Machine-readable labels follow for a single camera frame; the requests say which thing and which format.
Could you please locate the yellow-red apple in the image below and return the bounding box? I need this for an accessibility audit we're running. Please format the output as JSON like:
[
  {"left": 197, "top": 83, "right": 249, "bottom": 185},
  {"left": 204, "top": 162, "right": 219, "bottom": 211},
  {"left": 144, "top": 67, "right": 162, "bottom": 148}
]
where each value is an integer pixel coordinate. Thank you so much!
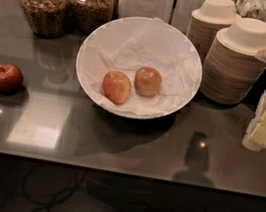
[
  {"left": 102, "top": 70, "right": 131, "bottom": 105},
  {"left": 134, "top": 66, "right": 162, "bottom": 97}
]

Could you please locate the white bowl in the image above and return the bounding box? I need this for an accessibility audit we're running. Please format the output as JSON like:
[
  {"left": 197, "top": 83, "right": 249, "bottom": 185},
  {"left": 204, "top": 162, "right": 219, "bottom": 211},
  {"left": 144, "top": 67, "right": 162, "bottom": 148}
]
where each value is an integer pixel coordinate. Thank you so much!
[{"left": 68, "top": 6, "right": 211, "bottom": 129}]

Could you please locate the red apple on table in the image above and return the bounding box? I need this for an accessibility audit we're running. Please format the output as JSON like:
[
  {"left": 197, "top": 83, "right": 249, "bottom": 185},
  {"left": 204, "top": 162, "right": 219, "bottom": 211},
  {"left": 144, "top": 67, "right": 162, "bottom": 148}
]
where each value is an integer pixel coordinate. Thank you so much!
[{"left": 0, "top": 63, "right": 24, "bottom": 94}]

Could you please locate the front stack of paper bowls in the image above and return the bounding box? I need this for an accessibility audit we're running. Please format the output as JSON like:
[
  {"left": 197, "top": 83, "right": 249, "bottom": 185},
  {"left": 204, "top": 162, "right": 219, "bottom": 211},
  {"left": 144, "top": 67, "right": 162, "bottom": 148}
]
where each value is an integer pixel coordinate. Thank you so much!
[{"left": 200, "top": 18, "right": 266, "bottom": 105}]

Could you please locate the stack of paper bowls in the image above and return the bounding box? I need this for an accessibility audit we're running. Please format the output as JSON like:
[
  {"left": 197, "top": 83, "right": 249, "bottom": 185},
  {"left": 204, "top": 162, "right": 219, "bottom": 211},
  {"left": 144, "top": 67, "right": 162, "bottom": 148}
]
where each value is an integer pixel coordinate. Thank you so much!
[
  {"left": 200, "top": 18, "right": 266, "bottom": 105},
  {"left": 186, "top": 0, "right": 239, "bottom": 61}
]

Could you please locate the rear stack of paper bowls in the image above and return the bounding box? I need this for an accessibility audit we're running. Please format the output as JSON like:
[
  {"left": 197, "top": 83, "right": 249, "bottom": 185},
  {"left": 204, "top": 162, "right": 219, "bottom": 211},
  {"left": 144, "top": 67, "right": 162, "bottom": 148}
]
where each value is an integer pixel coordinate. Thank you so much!
[{"left": 186, "top": 0, "right": 239, "bottom": 61}]

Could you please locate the white paper napkin liner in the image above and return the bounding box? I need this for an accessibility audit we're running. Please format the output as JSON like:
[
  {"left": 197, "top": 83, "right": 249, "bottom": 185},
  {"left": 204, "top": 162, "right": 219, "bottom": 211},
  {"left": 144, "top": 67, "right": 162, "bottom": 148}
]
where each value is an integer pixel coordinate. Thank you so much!
[{"left": 71, "top": 5, "right": 209, "bottom": 125}]

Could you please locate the glass jar of granola right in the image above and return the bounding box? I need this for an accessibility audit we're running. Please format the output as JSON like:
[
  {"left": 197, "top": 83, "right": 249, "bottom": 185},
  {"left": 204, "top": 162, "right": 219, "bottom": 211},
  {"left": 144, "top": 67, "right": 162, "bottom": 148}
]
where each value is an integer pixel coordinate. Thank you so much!
[{"left": 70, "top": 0, "right": 115, "bottom": 35}]

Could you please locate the glass jar of granola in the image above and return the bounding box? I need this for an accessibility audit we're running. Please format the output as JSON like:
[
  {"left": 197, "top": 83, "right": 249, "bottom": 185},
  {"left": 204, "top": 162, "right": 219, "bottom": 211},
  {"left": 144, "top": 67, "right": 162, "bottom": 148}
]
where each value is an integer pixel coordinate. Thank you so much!
[
  {"left": 19, "top": 0, "right": 69, "bottom": 39},
  {"left": 70, "top": 0, "right": 115, "bottom": 35}
]

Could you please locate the glass jar of granola left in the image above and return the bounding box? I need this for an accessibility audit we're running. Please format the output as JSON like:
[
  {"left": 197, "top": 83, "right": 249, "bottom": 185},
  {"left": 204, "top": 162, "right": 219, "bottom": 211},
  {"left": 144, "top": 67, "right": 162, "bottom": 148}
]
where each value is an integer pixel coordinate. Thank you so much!
[{"left": 19, "top": 0, "right": 69, "bottom": 39}]

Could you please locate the black cable under table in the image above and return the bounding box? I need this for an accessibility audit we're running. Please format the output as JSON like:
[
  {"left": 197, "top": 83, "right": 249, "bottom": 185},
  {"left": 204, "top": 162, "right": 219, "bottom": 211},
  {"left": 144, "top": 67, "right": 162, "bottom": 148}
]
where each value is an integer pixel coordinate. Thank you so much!
[{"left": 17, "top": 158, "right": 107, "bottom": 212}]

